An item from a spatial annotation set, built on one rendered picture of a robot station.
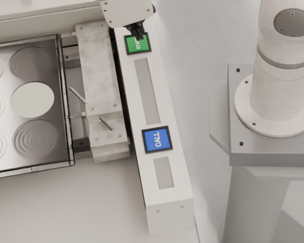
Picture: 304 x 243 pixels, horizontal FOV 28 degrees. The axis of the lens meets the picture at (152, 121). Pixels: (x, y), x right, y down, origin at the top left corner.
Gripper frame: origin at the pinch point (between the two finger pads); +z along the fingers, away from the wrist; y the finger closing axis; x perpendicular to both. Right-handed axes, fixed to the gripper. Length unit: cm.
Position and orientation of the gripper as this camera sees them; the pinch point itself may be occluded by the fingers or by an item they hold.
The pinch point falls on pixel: (137, 29)
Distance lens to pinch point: 134.5
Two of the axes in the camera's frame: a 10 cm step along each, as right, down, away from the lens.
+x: -1.7, -8.2, 5.5
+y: 9.5, -2.7, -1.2
